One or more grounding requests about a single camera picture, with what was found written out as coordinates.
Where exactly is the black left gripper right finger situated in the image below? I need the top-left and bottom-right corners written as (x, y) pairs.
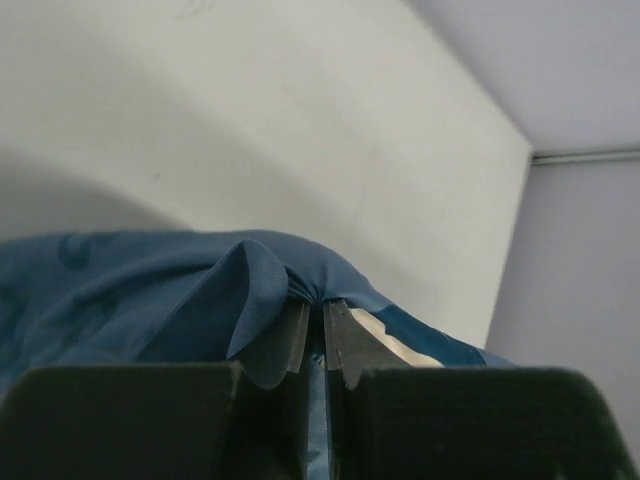
top-left (323, 302), bottom-right (628, 479)

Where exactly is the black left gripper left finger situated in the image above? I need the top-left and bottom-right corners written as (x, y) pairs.
top-left (1, 302), bottom-right (311, 479)

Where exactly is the blue cartoon print pillowcase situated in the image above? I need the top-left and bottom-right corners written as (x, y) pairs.
top-left (1, 230), bottom-right (505, 479)

